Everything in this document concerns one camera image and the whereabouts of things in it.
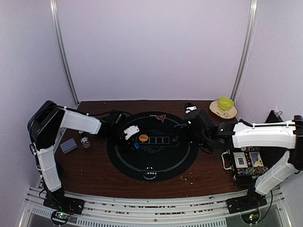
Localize dark red poker chip stack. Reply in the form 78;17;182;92
78;131;84;138

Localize orange big blind button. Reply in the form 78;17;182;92
139;134;149;142

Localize right aluminium frame post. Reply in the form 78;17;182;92
231;0;259;103

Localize playing card deck in case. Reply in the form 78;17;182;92
233;152;248;168

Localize aluminium front rail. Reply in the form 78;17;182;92
17;186;294;227

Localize green plastic bowl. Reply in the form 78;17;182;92
218;97;234;110

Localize red triangular dealer marker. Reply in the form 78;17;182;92
156;114;166;123

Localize blue small blind button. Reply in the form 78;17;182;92
134;143;140;150

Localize left aluminium frame post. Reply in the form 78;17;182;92
49;0;80;106

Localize beige plate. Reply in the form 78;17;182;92
209;101;237;120

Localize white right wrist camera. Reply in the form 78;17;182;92
184;102;197;114

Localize poker chips row in case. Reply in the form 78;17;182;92
237;166;269;179

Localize round black poker mat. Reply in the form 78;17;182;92
107;112;199;182

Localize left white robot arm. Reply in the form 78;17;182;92
27;100;140;210

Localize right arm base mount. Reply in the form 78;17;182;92
226;190;267;214

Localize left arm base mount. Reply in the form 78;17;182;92
43;191;85;215

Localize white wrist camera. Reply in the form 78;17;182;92
184;102;197;114
123;125;140;140

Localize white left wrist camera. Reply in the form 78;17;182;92
123;125;140;140

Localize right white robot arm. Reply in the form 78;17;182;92
183;105;303;209

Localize aluminium frame post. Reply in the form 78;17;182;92
49;0;80;106
231;0;259;103

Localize black poker case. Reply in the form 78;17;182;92
221;109;303;189

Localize red white poker chip stack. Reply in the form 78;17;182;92
80;137;90;148

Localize grey card deck box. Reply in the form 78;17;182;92
60;139;78;154

